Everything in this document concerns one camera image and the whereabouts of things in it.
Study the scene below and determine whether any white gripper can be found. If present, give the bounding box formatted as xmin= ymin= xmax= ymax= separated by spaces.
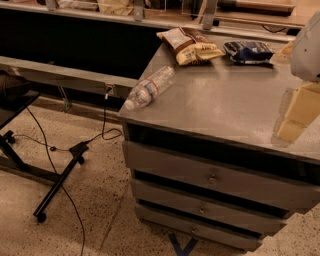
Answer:
xmin=285 ymin=11 xmax=320 ymax=126

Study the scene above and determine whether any black rolling stand frame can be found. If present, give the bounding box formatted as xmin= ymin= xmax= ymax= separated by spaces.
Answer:
xmin=0 ymin=91 xmax=88 ymax=223

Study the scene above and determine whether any blue tape floor mark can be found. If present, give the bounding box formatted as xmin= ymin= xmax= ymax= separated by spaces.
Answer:
xmin=167 ymin=232 xmax=199 ymax=256

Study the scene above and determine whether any grey drawer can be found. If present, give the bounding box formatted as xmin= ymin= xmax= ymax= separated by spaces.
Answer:
xmin=135 ymin=204 xmax=262 ymax=251
xmin=130 ymin=178 xmax=287 ymax=235
xmin=123 ymin=141 xmax=320 ymax=211

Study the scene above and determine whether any middle grey drawer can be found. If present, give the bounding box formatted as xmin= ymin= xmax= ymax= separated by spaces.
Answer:
xmin=130 ymin=178 xmax=287 ymax=235

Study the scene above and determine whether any bottom grey drawer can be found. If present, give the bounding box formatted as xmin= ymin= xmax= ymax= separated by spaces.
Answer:
xmin=135 ymin=204 xmax=262 ymax=251

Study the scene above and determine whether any brown and white snack bag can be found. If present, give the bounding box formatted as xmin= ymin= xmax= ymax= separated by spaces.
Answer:
xmin=157 ymin=27 xmax=224 ymax=66

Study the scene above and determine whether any grey metal shelf rail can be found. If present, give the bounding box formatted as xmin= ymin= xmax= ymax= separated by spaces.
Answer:
xmin=0 ymin=56 xmax=138 ymax=98

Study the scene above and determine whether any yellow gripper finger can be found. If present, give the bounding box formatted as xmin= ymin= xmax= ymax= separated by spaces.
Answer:
xmin=276 ymin=119 xmax=306 ymax=143

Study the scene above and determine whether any top grey drawer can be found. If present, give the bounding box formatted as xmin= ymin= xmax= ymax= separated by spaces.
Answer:
xmin=123 ymin=141 xmax=320 ymax=211

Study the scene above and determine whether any wooden back shelf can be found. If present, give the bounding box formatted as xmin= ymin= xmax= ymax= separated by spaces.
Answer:
xmin=0 ymin=0 xmax=320 ymax=40

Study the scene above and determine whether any dark blue snack bag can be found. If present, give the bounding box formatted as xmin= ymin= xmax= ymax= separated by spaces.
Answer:
xmin=223 ymin=41 xmax=274 ymax=65

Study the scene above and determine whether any clear plastic water bottle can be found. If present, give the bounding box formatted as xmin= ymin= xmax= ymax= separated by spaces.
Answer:
xmin=124 ymin=66 xmax=175 ymax=110

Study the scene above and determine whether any grey drawer cabinet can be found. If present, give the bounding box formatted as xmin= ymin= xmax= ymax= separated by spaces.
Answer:
xmin=117 ymin=33 xmax=320 ymax=252

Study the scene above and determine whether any thin black cable with plug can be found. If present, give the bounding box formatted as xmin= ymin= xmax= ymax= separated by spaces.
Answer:
xmin=13 ymin=133 xmax=72 ymax=153

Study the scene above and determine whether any long black floor cable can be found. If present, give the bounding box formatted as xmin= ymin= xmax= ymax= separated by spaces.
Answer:
xmin=25 ymin=107 xmax=87 ymax=256

